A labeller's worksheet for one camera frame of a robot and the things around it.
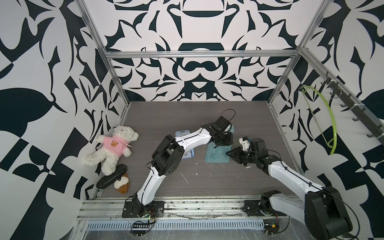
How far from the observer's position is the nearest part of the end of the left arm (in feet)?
2.29

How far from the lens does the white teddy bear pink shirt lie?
0.81m

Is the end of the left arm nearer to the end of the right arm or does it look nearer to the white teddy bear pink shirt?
the end of the right arm

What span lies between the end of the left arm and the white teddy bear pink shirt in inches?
20.8
